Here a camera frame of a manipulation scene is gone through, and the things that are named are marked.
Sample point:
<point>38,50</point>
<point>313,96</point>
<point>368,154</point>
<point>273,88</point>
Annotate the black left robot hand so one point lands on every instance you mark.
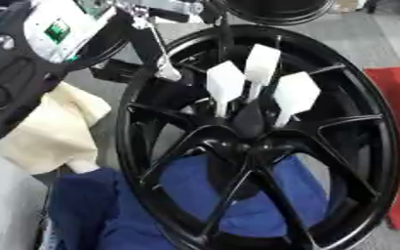
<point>166,94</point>

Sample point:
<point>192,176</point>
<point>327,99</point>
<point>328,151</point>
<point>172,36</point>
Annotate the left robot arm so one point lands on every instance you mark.
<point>15,74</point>

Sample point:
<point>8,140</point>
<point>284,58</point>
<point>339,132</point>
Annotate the black spoked wheel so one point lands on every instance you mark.
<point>249,146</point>

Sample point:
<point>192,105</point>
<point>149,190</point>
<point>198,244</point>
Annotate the cream cloth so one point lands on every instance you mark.
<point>50,133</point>

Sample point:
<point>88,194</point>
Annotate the black round rim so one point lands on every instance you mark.
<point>277,13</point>

